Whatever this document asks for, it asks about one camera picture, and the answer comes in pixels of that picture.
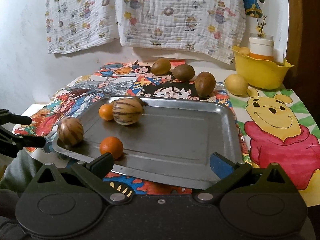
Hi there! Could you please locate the small orange tangerine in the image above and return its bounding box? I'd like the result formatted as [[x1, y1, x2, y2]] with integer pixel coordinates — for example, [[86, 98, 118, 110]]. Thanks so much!
[[99, 103, 113, 121], [99, 137, 124, 159]]

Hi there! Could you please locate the striped pepino melon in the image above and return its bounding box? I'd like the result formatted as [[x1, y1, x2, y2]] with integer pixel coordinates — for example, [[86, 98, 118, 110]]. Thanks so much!
[[112, 98, 143, 126], [57, 117, 84, 146]]

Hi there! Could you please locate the yellow lemon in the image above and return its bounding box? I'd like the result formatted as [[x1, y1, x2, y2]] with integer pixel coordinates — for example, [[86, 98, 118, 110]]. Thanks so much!
[[225, 74, 248, 96]]

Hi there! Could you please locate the brown green mango fruit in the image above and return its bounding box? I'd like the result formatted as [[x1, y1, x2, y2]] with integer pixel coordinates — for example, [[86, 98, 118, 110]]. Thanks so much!
[[195, 72, 216, 98]]

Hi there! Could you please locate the brown sapodilla fruit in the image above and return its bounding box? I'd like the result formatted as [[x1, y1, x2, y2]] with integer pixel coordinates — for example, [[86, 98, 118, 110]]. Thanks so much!
[[172, 64, 195, 82], [151, 58, 171, 75]]

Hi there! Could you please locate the small brown kiwi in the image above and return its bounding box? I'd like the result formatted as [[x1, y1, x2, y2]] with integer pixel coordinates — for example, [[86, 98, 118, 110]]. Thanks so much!
[[135, 96, 148, 106]]

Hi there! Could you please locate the grey metal tray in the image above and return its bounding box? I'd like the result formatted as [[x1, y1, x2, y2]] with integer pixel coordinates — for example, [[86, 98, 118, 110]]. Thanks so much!
[[52, 96, 242, 189]]

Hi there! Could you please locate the winnie the pooh drawing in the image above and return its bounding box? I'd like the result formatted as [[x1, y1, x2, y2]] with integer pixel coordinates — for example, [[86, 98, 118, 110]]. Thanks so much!
[[224, 81, 320, 208]]

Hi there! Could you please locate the anime warriors drawing poster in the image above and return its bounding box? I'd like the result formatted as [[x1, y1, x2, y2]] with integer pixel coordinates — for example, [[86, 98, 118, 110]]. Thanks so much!
[[14, 74, 137, 153]]

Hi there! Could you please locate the cartoon characters drawing poster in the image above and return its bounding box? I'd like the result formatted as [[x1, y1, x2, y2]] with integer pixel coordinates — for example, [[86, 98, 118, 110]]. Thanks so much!
[[95, 61, 231, 107]]

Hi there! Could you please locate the yellow plastic bowl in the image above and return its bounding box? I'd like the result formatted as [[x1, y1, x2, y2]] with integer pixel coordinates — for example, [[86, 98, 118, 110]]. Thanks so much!
[[233, 46, 294, 90]]

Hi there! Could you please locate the yellow fruit in bowl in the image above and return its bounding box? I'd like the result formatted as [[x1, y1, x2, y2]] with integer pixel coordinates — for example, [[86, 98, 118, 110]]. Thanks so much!
[[238, 47, 250, 56]]

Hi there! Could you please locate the left printed muslin cloth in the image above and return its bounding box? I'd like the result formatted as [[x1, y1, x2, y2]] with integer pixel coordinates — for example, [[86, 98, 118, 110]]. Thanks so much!
[[45, 0, 119, 54]]

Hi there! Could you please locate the printed muslin cloth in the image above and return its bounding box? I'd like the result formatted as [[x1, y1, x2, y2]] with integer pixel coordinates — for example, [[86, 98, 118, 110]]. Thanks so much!
[[115, 0, 246, 64], [45, 0, 119, 54]]

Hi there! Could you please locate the white orange plastic cup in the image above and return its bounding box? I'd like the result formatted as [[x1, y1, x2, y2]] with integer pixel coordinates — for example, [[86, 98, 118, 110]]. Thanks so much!
[[249, 35, 274, 61]]

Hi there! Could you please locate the dry twig plant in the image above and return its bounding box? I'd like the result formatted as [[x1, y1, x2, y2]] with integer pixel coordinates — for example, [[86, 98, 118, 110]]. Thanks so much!
[[256, 16, 267, 38]]

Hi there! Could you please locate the right printed muslin cloth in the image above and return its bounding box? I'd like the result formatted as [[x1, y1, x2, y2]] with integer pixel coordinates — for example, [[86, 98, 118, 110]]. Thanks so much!
[[115, 0, 246, 64]]

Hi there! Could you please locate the wooden door frame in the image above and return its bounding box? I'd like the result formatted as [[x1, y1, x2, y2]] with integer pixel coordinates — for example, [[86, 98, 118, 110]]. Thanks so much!
[[285, 0, 319, 112]]

